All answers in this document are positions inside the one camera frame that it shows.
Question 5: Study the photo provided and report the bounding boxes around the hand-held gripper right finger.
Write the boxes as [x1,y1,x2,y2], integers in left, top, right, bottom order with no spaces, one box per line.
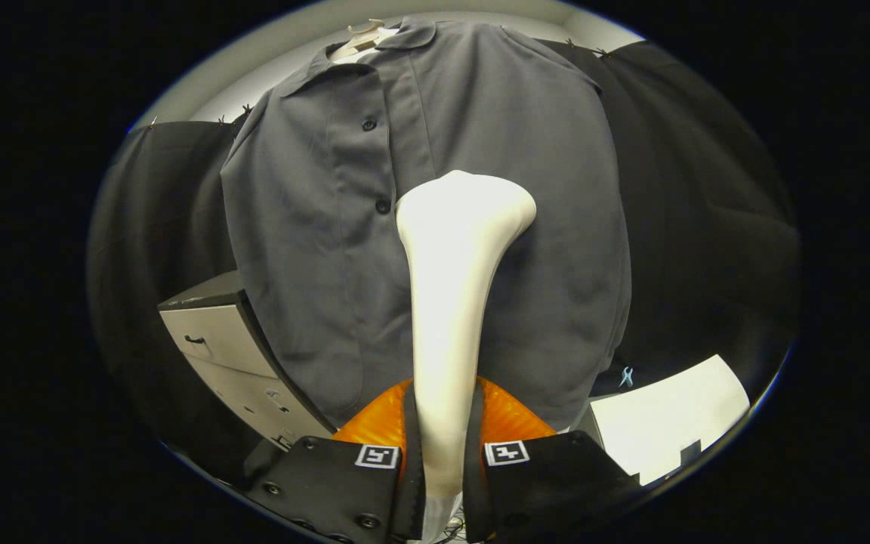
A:
[463,378,641,544]

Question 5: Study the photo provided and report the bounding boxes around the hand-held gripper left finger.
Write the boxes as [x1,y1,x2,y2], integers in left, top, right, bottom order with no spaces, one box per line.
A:
[242,380,427,544]

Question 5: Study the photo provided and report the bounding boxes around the grey button shirt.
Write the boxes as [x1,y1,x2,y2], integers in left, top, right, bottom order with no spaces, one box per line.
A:
[220,19,632,431]

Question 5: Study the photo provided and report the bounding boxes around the white side table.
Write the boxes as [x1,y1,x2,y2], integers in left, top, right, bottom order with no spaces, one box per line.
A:
[590,354,751,486]

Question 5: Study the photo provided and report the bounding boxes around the grey drawer cabinet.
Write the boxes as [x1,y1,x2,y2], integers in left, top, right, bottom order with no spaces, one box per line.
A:
[158,270,338,450]

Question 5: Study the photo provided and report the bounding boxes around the black backdrop cloth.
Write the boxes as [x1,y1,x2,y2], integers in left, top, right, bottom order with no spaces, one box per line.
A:
[88,39,802,484]

